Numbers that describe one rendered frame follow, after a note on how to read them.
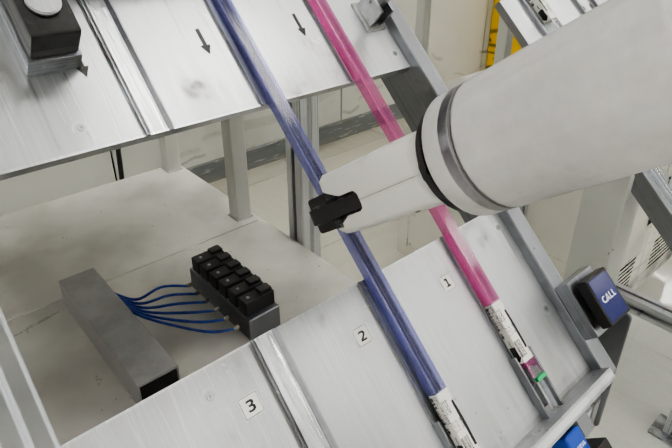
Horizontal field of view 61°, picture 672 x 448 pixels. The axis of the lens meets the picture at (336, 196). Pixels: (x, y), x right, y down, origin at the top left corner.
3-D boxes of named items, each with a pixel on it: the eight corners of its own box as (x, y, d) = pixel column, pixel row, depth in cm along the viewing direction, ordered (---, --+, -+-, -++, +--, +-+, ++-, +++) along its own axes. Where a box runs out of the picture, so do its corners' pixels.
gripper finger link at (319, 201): (354, 179, 46) (313, 198, 51) (324, 191, 44) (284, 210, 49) (370, 216, 46) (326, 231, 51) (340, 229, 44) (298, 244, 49)
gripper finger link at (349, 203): (404, 171, 39) (403, 171, 44) (301, 214, 40) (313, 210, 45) (411, 187, 39) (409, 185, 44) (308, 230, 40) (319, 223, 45)
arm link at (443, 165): (515, 64, 37) (481, 82, 40) (427, 91, 32) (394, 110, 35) (566, 181, 37) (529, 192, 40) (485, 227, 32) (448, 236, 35)
